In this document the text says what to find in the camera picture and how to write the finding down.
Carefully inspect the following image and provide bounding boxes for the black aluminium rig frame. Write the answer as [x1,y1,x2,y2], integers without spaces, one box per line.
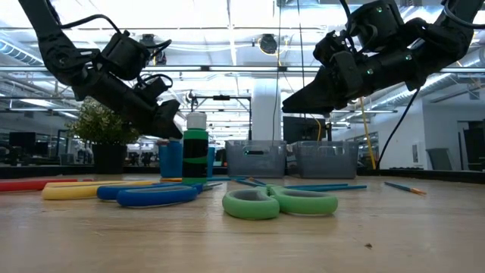
[0,165,485,185]

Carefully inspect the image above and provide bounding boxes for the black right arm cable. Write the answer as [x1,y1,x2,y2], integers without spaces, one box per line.
[377,89,422,170]

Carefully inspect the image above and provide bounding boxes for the white building column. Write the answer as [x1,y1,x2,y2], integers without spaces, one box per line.
[252,78,282,142]

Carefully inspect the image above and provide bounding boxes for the yellow cable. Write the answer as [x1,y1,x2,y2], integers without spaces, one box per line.
[358,96,377,171]

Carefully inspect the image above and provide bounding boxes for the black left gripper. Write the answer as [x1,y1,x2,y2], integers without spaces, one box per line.
[71,71,183,140]

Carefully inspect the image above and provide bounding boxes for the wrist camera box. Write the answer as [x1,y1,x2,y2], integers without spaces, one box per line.
[313,29,359,73]
[133,74,172,102]

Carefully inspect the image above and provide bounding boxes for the black background monitor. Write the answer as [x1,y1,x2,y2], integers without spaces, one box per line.
[8,131,38,157]

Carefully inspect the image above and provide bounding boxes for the blue scissors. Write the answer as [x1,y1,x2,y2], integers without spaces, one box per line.
[96,182,224,209]

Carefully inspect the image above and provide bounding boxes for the red scissors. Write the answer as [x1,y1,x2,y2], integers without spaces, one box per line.
[0,178,94,193]

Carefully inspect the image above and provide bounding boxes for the yellow scissors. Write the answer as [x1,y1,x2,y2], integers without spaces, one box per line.
[41,180,162,201]

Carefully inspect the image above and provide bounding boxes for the black plant pot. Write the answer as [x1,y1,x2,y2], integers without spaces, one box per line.
[92,143,128,175]

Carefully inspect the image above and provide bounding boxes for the artificial green plant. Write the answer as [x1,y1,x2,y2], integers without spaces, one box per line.
[67,97,140,146]

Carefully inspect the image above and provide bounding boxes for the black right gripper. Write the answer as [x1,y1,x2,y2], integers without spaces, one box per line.
[282,51,399,115]

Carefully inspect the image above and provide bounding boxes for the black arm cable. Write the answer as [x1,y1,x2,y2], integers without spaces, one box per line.
[377,89,422,170]
[59,13,174,51]

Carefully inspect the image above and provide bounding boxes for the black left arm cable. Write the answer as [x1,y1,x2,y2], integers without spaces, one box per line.
[59,13,174,51]

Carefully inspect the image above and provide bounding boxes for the black gantry frame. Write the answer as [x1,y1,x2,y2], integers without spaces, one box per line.
[191,95,253,141]

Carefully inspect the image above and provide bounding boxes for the teal bottle holder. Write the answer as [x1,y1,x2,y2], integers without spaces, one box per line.
[158,142,217,179]

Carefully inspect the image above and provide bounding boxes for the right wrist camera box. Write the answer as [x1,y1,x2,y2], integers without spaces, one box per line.
[313,29,359,73]

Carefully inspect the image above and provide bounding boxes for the dark cabinet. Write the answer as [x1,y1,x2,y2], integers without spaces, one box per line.
[457,120,485,171]

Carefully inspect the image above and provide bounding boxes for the silver ventilation duct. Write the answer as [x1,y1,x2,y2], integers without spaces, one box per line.
[378,71,485,109]

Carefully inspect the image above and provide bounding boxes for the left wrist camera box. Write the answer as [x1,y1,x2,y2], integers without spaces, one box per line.
[133,74,172,102]

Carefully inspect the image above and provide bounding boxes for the green paint bottle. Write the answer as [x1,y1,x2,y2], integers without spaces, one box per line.
[182,112,209,186]

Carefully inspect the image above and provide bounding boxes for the grey plastic bin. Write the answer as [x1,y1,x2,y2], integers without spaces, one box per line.
[293,141,359,180]
[226,140,287,179]

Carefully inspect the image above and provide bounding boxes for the grey chair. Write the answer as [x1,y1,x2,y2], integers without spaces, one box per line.
[426,147,455,171]

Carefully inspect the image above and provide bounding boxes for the black hanging cable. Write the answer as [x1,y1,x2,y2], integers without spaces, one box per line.
[296,0,307,119]

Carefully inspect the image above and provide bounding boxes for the green scissors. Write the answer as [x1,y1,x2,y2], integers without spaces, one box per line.
[222,180,339,221]

